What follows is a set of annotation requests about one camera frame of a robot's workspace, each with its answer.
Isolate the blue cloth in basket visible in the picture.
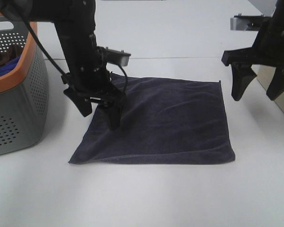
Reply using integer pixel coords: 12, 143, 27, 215
0, 56, 20, 77

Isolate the dark navy towel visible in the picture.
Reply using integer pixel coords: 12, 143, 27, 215
69, 78, 235, 165

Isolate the brown cloth in basket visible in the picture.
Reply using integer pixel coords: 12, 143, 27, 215
0, 44, 24, 68

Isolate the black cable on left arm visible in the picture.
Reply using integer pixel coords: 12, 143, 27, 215
2, 4, 128, 105

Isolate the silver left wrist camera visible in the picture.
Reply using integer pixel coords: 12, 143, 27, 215
100, 47, 131, 67

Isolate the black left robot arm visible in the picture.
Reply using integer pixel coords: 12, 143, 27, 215
0, 0, 130, 130

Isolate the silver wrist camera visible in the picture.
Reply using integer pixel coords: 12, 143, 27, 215
100, 47, 131, 67
230, 14, 272, 31

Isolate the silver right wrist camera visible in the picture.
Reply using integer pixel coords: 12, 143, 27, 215
230, 14, 272, 31

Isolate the beige fabric storage box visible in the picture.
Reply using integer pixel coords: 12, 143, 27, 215
257, 66, 284, 114

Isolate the grey basket with orange rim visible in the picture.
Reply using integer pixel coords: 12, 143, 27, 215
0, 21, 49, 155

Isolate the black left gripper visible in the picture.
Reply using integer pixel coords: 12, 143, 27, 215
63, 47, 127, 131

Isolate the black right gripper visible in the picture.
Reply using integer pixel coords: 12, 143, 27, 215
222, 0, 284, 101

